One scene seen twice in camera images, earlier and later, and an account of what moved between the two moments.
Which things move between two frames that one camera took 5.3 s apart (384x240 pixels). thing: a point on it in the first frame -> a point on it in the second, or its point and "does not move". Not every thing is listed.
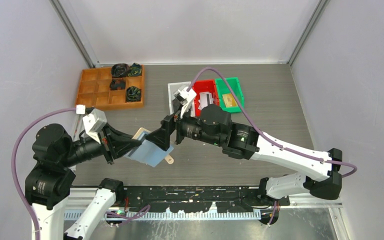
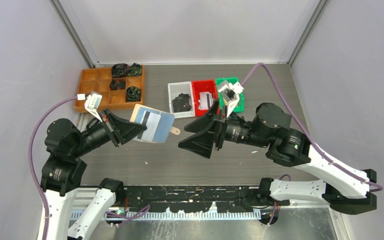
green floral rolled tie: [135, 70] does not move
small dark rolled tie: [117, 84] does not move
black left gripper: [114, 141] -> [124, 130]
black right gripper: [161, 136] -> [200, 142]
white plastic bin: [173, 89] does not move
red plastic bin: [210, 86] does not move
